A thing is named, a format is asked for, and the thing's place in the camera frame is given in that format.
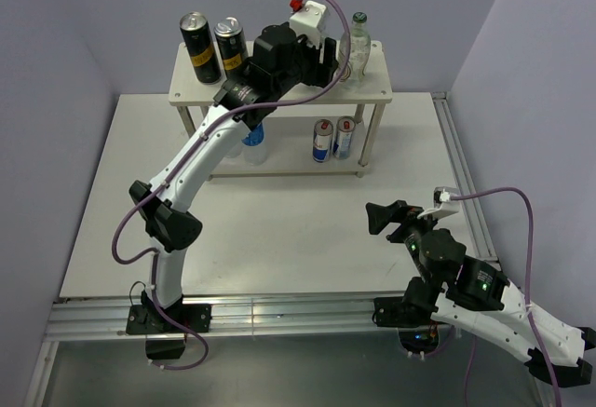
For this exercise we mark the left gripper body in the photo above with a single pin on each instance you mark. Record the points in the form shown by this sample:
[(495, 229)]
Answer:
[(306, 67)]

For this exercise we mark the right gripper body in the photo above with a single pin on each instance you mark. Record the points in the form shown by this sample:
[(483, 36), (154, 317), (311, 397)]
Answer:
[(412, 225)]

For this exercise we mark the black can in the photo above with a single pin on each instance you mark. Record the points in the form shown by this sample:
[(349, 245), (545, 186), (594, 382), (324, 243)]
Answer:
[(197, 38), (231, 43)]

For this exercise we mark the glass bottle green cap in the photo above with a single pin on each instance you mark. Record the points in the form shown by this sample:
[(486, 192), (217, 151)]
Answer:
[(357, 48)]

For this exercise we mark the Pocari Sweat plastic bottle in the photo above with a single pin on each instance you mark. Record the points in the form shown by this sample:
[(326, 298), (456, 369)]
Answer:
[(235, 151)]

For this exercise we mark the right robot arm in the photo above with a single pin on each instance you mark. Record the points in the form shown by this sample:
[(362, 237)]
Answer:
[(454, 288)]

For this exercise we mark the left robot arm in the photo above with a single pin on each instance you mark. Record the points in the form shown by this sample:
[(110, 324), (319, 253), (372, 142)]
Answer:
[(165, 201)]

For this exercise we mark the white two-tier shelf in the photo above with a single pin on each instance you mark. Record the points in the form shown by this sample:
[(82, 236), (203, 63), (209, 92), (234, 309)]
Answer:
[(288, 131)]

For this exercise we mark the red bull can left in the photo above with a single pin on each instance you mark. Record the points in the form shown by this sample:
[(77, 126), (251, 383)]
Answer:
[(322, 140)]

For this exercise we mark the red bull can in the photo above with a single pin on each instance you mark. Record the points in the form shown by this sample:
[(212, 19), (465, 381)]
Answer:
[(344, 131), (322, 140)]

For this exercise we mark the red bull can right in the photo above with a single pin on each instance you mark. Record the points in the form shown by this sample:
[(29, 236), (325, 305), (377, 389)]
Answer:
[(344, 131)]

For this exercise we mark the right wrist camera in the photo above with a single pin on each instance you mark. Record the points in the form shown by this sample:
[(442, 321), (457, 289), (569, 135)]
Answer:
[(444, 204)]

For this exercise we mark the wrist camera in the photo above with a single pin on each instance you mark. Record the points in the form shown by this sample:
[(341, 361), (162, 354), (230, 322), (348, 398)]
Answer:
[(444, 204), (309, 18)]

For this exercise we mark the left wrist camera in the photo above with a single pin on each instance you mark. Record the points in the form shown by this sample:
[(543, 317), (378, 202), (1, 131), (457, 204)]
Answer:
[(309, 18)]

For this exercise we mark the aluminium side rail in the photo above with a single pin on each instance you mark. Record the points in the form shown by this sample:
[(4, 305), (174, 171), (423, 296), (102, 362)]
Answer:
[(478, 227)]

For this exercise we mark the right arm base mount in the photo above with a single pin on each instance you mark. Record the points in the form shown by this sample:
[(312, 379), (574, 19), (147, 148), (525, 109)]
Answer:
[(419, 335)]

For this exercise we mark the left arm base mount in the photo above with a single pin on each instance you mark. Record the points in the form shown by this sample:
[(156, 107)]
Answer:
[(164, 341)]

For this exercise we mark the aluminium front rail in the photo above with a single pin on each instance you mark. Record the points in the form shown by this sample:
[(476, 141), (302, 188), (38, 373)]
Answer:
[(106, 319)]

